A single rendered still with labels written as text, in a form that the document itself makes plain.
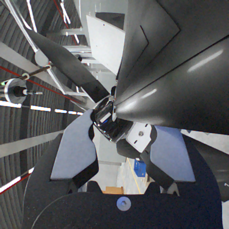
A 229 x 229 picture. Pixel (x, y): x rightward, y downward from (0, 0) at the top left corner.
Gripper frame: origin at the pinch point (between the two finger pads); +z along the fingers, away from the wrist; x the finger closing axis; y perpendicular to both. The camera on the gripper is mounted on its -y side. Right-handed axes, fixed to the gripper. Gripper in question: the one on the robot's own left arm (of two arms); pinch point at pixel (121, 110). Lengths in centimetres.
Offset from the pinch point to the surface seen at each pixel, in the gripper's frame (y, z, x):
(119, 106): 1.8, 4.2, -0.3
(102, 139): 524, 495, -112
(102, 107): 7.1, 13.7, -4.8
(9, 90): -0.3, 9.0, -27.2
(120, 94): -0.1, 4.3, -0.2
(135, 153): 35.1, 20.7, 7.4
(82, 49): -9, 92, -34
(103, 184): 1374, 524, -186
